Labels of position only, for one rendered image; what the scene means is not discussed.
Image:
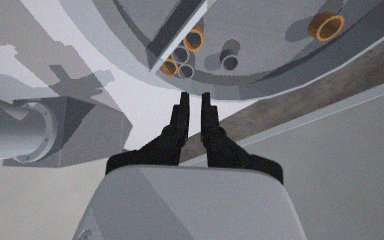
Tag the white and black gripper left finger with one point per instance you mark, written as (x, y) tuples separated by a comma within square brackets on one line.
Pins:
[(164, 149)]

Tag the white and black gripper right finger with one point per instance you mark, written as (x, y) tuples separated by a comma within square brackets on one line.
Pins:
[(222, 152)]

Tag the bronze bushing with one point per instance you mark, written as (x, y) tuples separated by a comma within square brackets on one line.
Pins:
[(332, 28), (167, 70), (197, 46)]

